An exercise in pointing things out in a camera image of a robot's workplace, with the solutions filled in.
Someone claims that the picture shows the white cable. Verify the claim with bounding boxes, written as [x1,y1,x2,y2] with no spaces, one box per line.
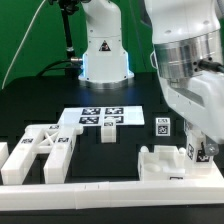
[1,0,48,90]

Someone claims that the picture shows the white chair seat block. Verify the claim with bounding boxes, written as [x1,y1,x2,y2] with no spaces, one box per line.
[138,145,186,181]

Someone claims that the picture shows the white chair back frame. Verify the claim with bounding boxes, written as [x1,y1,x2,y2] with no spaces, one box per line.
[1,124,83,185]

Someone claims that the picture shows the white tagged cube near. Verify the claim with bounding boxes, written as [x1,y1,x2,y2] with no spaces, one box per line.
[156,118,171,136]

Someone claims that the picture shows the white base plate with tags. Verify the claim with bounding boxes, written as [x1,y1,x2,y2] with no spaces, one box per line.
[58,106,145,126]

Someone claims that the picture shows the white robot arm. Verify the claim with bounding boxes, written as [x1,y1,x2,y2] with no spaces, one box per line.
[79,0,224,156]

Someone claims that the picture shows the white part at left edge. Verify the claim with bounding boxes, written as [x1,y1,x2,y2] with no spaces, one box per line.
[0,142,9,169]

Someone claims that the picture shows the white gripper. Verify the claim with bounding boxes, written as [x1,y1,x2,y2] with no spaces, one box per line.
[159,71,224,155]

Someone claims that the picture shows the black cable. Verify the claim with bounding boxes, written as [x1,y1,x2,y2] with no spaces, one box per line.
[35,59,84,78]

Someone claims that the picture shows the white L-shaped border fence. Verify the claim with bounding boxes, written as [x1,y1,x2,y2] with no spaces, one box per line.
[0,162,224,211]

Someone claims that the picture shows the black camera stand pole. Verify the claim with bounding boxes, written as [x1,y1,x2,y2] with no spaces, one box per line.
[48,0,80,58]

